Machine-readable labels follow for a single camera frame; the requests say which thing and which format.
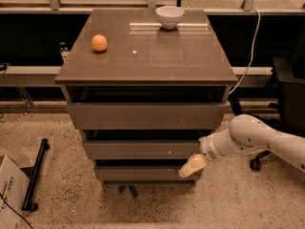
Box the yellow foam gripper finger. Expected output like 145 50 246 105
178 154 207 178

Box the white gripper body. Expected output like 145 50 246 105
199 135 218 161

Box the grey drawer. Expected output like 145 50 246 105
94 167 202 182
83 140 200 159
67 103 226 130

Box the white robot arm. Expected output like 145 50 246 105
178 114 305 178

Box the grey drawer cabinet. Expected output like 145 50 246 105
55 10 236 185

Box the grey bottom drawer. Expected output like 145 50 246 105
94 167 202 182

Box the grey top drawer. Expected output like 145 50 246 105
67 103 226 130

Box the black office chair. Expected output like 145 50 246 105
228 29 305 172

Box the white bowl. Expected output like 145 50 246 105
155 6 184 29

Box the orange fruit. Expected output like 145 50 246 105
91 34 108 52

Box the black metal stand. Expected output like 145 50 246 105
22 138 50 211

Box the cardboard box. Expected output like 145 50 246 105
0 156 30 229

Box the white cable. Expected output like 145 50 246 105
228 9 261 95

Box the black cable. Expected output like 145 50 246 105
0 193 34 229

